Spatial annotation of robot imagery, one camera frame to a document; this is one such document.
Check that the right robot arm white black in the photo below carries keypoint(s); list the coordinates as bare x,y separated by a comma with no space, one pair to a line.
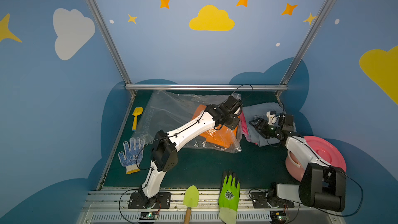
322,186

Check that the green garden trowel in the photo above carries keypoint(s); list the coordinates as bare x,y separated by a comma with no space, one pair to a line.
191,199

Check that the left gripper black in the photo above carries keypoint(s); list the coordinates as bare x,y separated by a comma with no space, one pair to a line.
231,121

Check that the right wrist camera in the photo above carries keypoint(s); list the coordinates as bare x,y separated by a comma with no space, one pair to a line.
272,117

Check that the clear plastic vacuum bag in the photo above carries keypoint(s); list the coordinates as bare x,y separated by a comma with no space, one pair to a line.
168,111

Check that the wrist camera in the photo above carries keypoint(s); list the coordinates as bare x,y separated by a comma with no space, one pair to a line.
232,105
272,117

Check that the pink trousers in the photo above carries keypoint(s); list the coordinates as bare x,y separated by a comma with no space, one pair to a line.
244,127

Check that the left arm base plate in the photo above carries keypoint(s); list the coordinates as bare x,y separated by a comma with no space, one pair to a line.
137,201

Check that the yellow toy shovel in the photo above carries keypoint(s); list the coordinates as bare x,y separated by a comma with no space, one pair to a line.
137,111

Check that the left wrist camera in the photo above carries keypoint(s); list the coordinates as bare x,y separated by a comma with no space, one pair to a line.
232,105

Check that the left controller board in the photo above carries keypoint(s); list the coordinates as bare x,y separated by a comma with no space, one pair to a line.
148,216

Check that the pink bucket with lid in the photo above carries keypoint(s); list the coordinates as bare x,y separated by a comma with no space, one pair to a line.
323,148

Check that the controller board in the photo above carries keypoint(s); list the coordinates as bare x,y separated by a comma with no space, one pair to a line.
148,216
278,218

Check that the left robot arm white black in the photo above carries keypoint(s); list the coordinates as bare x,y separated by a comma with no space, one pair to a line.
165,148

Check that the blue dotted white glove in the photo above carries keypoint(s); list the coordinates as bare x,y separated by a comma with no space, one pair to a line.
132,154

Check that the right controller board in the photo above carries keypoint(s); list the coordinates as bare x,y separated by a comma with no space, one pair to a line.
278,218

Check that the aluminium frame rail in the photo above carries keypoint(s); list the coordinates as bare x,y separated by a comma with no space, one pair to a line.
206,87

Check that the light blue jeans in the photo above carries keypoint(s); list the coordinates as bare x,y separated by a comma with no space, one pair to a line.
260,111

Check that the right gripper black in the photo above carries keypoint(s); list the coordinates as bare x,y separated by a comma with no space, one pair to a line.
259,124

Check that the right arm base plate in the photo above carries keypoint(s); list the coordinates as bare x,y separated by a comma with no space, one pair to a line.
263,200

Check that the green black work glove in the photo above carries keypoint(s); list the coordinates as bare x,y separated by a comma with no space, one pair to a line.
229,197

